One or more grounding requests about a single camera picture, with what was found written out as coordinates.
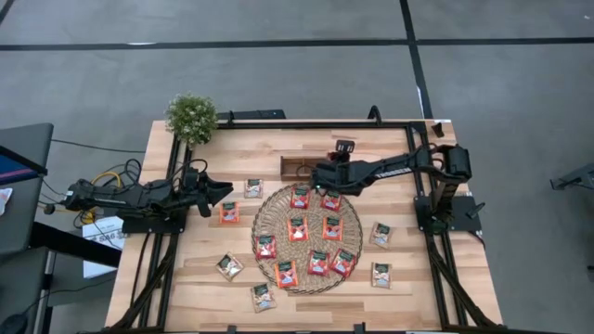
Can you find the black hook bracket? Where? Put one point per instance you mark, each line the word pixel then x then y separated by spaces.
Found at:
pixel 380 117

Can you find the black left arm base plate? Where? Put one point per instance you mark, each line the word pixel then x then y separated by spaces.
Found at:
pixel 153 226

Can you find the black desk crossbar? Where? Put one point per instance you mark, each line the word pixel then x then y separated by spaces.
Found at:
pixel 69 243

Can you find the white crumpled object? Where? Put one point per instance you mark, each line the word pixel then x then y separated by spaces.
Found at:
pixel 4 199

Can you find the grey office desk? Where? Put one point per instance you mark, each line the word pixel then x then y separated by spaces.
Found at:
pixel 28 209

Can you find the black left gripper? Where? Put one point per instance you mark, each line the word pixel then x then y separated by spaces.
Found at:
pixel 195 195

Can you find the small black corner clip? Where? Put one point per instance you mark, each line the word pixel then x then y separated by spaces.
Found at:
pixel 437 130

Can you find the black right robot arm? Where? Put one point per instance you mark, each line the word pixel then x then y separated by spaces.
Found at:
pixel 399 169

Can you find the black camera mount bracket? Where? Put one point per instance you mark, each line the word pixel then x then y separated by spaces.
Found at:
pixel 230 329
pixel 358 328

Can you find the white paper sheet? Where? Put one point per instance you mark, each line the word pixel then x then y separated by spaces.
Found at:
pixel 104 229

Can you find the round woven straw placemat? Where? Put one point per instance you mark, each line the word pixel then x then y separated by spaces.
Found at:
pixel 276 222

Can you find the black computer mouse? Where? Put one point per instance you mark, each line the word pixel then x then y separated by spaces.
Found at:
pixel 11 325

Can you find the wooden tea organiser box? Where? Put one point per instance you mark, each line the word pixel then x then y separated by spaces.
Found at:
pixel 287 176

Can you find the beige vanilla cinnamon tea bag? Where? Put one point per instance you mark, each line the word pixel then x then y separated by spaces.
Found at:
pixel 381 235
pixel 381 275
pixel 254 188
pixel 263 298
pixel 229 266

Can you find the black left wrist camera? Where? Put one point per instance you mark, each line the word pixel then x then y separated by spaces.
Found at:
pixel 192 176

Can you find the black mounting bar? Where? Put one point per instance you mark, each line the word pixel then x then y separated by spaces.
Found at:
pixel 250 114

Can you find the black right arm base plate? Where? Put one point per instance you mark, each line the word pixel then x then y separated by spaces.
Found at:
pixel 464 218

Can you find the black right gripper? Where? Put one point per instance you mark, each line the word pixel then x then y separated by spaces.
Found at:
pixel 336 178

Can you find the black aluminium table frame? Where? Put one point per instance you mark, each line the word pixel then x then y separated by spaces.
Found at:
pixel 301 125

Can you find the green potted plant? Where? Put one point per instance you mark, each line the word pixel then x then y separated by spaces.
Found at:
pixel 191 118

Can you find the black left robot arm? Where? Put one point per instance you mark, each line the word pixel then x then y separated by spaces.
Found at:
pixel 116 198

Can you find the dark blue screen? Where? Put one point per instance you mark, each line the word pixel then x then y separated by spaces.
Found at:
pixel 14 169

